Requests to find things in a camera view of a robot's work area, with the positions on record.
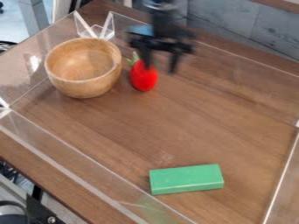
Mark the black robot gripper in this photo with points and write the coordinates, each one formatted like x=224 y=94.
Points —
x=160 y=36

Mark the red plush strawberry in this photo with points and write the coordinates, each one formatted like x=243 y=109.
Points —
x=143 y=77

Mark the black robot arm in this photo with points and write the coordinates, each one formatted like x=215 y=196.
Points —
x=162 y=10

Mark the wooden bowl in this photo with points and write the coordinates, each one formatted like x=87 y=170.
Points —
x=83 y=67

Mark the green rectangular block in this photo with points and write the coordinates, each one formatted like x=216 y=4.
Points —
x=186 y=179

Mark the clear acrylic corner bracket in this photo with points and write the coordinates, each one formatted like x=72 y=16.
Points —
x=95 y=31

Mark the clear acrylic tray wall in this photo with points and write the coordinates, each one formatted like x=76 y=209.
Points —
x=226 y=111

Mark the black table leg bracket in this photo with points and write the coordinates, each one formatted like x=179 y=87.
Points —
x=29 y=212

